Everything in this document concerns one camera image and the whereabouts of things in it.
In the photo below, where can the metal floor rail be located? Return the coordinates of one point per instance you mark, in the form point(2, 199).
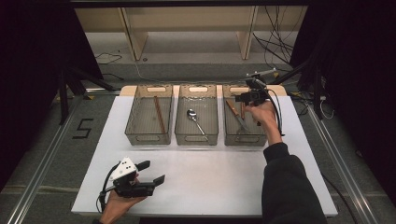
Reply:
point(46, 168)
point(339, 161)

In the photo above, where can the person's right hand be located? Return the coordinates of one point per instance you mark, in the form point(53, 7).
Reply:
point(264, 116)

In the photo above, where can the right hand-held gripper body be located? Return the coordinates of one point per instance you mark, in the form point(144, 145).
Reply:
point(257, 93)

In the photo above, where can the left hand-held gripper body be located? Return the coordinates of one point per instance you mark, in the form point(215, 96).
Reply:
point(124, 168)

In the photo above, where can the black curtain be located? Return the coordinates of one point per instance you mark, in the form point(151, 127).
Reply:
point(31, 77)
point(361, 77)

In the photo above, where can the light wooden shelf unit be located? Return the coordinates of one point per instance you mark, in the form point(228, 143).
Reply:
point(186, 18)

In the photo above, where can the person's left hand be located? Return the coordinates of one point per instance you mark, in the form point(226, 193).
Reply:
point(117, 207)

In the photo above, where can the clear grey plastic bin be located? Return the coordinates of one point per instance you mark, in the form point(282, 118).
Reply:
point(199, 102)
point(143, 121)
point(230, 130)

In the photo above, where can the metal spoon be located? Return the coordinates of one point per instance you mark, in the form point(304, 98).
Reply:
point(191, 114)

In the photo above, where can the black metal stand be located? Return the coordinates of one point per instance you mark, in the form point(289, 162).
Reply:
point(317, 93)
point(63, 99)

